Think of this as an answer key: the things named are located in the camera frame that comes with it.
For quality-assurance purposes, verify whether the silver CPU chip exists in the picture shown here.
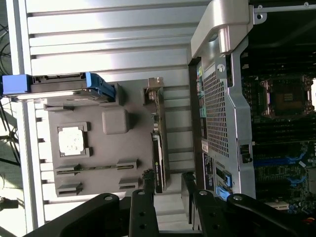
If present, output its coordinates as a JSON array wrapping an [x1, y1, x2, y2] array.
[[58, 127, 85, 157]]

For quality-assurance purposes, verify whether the green Dell motherboard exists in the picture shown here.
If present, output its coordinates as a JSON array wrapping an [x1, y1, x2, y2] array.
[[241, 74, 316, 223]]

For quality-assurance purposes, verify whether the grey plastic parts rack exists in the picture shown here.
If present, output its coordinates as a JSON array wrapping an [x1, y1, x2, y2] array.
[[43, 82, 158, 198]]

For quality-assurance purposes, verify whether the black tripod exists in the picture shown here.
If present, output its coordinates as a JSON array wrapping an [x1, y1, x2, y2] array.
[[0, 98, 22, 166]]

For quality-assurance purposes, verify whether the blue expansion slot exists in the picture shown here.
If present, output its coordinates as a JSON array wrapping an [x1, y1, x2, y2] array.
[[254, 158, 307, 166]]

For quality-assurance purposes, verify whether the blue plastic case latch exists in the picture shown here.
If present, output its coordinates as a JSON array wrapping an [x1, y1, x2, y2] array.
[[215, 170, 233, 201]]

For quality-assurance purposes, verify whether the hard disk in blue caddy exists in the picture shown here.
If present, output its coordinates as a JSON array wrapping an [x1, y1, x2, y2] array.
[[1, 72, 117, 103]]

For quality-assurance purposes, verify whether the black open PC case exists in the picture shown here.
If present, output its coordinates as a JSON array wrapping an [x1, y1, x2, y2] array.
[[188, 0, 316, 237]]

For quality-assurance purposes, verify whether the green RAM stick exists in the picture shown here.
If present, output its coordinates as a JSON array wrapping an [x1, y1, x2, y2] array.
[[56, 164, 136, 174]]

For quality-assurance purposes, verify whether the metal CPU socket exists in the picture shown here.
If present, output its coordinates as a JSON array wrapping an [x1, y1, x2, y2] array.
[[259, 75, 316, 120]]

